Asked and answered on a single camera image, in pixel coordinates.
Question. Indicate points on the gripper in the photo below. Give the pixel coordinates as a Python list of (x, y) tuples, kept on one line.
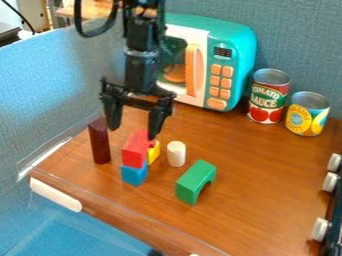
[(140, 80)]

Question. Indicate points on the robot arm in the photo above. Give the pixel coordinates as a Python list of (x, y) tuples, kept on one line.
[(141, 33)]

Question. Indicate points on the red arch block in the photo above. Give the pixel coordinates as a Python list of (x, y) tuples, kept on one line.
[(135, 149)]

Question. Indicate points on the green arch block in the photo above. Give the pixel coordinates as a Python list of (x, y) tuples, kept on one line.
[(194, 181)]

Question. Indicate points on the yellow block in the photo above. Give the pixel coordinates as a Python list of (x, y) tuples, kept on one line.
[(153, 151)]

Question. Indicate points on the dark red cylinder block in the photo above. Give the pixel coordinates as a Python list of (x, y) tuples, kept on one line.
[(99, 142)]

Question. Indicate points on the white cylinder block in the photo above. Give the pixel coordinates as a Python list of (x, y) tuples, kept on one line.
[(176, 153)]

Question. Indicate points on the blue cube block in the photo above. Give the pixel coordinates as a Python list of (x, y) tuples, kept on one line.
[(133, 174)]

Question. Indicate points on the teal toy microwave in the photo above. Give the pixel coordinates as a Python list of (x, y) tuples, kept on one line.
[(211, 63)]

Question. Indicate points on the red tomato sauce can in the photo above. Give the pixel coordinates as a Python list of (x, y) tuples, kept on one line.
[(268, 96)]

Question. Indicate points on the yellow and blue can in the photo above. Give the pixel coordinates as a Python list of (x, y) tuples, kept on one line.
[(307, 114)]

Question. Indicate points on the toy stove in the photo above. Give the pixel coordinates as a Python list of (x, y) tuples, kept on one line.
[(330, 200)]

